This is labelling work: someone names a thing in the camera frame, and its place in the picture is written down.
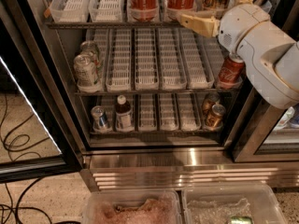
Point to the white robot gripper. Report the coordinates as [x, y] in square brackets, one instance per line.
[239, 28]

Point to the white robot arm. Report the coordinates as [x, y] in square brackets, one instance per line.
[270, 55]

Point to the red cola can middle shelf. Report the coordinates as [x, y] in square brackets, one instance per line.
[230, 71]

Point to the red cola can left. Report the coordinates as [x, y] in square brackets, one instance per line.
[143, 10]

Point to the gold can rear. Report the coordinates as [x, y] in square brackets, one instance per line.
[211, 99]

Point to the gold can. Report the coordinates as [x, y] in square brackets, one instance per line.
[211, 99]
[215, 115]

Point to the gold can front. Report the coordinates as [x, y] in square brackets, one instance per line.
[215, 115]

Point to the white soda can rear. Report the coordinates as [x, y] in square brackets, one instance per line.
[90, 47]

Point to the white soda can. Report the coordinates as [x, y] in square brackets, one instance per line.
[88, 80]
[90, 47]

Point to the white soda can front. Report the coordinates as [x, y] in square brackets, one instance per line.
[88, 80]

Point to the blue silver energy can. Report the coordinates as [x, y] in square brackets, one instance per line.
[100, 121]

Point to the stainless fridge base grille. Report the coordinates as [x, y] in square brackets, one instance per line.
[180, 168]

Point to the green can in bin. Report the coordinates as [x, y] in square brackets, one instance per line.
[241, 220]

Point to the open fridge glass door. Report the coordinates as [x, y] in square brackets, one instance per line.
[38, 135]

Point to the white tray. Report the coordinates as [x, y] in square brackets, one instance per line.
[69, 10]
[106, 10]

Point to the brown drink bottle white cap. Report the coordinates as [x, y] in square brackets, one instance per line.
[124, 113]

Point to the white tray top far left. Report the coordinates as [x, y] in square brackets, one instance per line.
[69, 10]

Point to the clear bin with bubble wrap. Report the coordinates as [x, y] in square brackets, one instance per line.
[216, 203]

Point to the clear bin with pink wrap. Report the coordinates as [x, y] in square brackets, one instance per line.
[134, 206]

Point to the top wire shelf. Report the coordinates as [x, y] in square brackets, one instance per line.
[109, 25]

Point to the wire shelf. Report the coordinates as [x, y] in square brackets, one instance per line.
[98, 93]
[176, 132]
[109, 25]

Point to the bottom wire shelf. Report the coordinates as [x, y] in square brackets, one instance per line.
[176, 132]

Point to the middle wire shelf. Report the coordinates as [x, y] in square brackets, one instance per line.
[98, 93]

